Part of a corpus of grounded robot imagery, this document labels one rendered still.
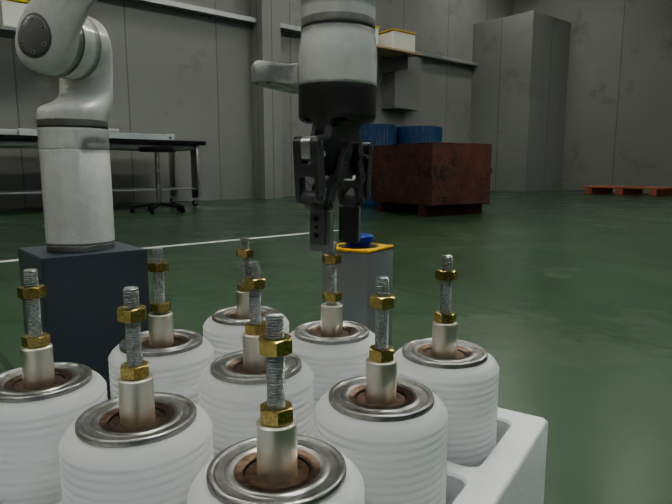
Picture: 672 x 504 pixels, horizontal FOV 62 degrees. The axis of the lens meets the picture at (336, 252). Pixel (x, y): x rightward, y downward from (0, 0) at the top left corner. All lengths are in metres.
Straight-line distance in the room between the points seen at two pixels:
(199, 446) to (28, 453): 0.14
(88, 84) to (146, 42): 6.72
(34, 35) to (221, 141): 7.08
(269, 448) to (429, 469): 0.13
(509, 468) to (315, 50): 0.39
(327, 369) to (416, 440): 0.17
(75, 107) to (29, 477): 0.52
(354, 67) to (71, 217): 0.48
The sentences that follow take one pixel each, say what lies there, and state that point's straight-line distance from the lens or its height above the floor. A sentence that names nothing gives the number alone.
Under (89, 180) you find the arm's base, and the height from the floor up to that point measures 0.40.
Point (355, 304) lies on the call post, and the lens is 0.72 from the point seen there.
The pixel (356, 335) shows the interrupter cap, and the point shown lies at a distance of 0.56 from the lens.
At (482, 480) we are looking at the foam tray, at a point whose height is 0.18.
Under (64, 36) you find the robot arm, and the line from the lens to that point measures 0.84.
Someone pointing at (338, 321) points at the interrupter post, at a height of 0.27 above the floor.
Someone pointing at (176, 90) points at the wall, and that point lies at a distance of 7.67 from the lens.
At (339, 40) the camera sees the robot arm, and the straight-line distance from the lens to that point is 0.53.
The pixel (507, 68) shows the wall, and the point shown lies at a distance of 11.33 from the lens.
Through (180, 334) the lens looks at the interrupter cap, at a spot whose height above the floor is 0.25.
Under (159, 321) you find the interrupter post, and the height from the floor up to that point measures 0.28.
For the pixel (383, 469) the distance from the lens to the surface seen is 0.39.
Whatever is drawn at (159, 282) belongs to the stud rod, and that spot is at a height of 0.31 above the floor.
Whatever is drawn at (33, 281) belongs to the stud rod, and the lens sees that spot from 0.48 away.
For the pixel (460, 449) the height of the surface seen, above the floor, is 0.18.
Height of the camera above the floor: 0.41
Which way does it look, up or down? 8 degrees down
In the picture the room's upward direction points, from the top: straight up
